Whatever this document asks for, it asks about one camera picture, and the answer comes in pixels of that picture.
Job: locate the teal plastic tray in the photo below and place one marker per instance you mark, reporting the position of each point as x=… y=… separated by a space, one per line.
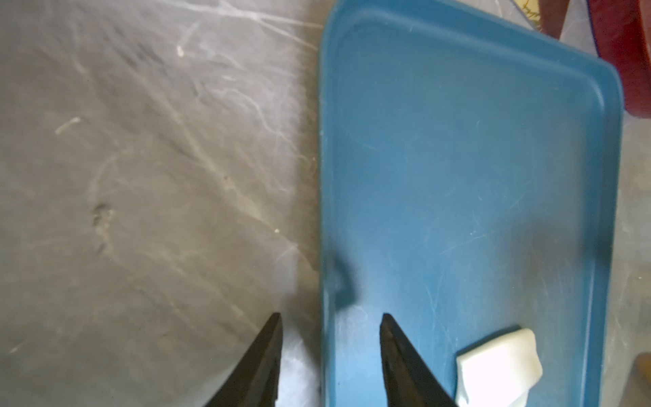
x=468 y=183

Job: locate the red round tray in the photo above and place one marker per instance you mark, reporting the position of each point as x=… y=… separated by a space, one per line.
x=621 y=30

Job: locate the white dough lump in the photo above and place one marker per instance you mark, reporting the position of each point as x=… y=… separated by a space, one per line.
x=500 y=372

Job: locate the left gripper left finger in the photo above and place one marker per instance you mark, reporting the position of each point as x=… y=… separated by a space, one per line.
x=255 y=379

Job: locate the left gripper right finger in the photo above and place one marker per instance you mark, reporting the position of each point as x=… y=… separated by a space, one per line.
x=407 y=379

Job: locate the wooden rolling pin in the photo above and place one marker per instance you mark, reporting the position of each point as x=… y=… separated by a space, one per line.
x=637 y=391

